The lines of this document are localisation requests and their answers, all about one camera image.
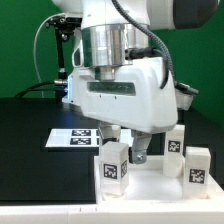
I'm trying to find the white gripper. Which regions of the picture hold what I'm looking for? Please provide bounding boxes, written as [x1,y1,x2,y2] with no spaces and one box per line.
[70,56,180,165]

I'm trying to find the white square tabletop tray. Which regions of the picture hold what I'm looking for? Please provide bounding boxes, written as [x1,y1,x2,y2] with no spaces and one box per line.
[94,156,222,204]

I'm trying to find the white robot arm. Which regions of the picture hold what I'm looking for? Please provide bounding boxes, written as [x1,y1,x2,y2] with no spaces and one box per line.
[52,0,220,164]

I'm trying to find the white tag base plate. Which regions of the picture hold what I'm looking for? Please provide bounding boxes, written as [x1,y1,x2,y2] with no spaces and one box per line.
[45,128,134,148]

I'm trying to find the black base cables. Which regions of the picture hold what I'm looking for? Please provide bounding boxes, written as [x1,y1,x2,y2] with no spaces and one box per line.
[14,79,69,100]

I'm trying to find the black camera stand pole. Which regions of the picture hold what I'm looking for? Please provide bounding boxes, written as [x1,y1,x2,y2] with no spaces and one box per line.
[55,28,67,102]

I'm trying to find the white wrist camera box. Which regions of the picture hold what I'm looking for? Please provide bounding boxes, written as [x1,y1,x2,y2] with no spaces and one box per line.
[72,45,83,67]

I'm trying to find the black camera on stand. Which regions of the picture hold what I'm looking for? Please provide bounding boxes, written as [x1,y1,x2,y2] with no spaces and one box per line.
[45,14,82,30]

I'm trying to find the grey camera cable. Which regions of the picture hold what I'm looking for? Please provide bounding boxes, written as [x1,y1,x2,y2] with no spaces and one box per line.
[32,13,64,99]

